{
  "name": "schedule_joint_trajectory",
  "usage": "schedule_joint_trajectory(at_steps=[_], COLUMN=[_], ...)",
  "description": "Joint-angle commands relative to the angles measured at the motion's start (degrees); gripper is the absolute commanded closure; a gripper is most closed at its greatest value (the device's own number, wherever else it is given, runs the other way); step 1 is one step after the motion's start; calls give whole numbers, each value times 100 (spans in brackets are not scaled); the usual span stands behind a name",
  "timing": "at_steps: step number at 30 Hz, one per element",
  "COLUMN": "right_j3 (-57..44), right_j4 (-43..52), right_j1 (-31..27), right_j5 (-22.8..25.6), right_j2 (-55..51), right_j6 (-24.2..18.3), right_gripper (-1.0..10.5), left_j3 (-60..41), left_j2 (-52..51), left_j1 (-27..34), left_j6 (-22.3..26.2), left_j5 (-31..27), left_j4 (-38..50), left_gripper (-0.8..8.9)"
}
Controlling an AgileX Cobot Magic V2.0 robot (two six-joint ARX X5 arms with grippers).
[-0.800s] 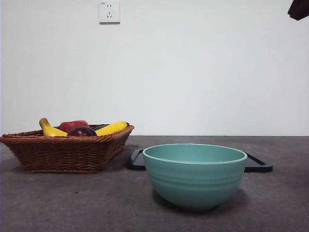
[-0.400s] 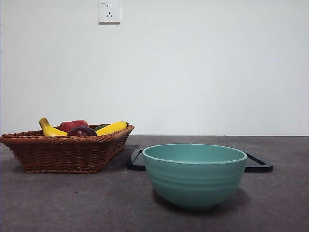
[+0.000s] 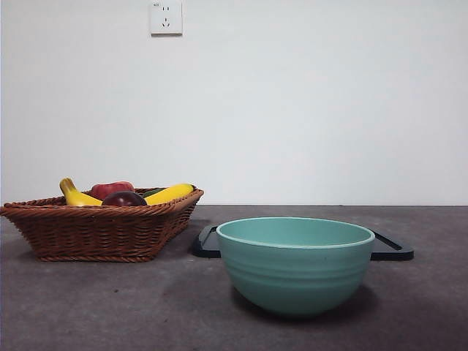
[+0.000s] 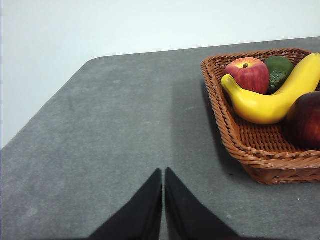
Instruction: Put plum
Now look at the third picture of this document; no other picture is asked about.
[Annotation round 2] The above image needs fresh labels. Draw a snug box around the red apple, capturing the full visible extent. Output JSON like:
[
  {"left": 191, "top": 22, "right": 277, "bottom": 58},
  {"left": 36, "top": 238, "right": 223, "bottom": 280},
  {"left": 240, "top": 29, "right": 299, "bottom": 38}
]
[{"left": 91, "top": 181, "right": 136, "bottom": 202}]

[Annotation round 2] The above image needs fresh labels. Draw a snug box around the dark purple plum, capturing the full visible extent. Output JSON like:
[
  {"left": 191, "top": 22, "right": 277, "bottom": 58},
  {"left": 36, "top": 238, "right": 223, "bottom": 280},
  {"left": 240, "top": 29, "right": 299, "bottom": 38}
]
[{"left": 102, "top": 190, "right": 148, "bottom": 206}]

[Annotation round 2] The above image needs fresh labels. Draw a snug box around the brown wicker basket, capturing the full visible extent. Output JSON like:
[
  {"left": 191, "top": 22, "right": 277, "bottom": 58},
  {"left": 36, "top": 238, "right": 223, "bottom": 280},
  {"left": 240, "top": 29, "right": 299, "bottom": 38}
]
[{"left": 0, "top": 186, "right": 205, "bottom": 263}]

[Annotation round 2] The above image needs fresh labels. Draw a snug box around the teal ribbed bowl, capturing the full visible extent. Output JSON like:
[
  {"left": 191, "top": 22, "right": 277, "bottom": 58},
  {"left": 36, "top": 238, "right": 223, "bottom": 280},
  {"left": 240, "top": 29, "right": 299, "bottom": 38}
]
[{"left": 216, "top": 216, "right": 377, "bottom": 317}]

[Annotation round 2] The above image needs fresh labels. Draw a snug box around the yellow banana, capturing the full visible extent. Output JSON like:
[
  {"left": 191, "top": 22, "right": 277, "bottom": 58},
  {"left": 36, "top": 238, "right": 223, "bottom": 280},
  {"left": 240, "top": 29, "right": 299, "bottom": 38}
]
[{"left": 59, "top": 177, "right": 196, "bottom": 207}]

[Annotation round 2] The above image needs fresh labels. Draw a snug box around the white wall socket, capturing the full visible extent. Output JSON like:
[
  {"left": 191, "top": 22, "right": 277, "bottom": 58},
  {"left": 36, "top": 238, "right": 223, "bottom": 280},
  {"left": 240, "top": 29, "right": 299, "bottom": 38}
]
[{"left": 151, "top": 1, "right": 184, "bottom": 37}]

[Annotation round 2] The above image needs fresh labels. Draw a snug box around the black rectangular tray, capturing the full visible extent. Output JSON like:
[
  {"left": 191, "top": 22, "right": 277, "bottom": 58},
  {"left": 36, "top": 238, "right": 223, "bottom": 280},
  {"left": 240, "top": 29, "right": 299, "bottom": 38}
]
[{"left": 192, "top": 224, "right": 415, "bottom": 261}]

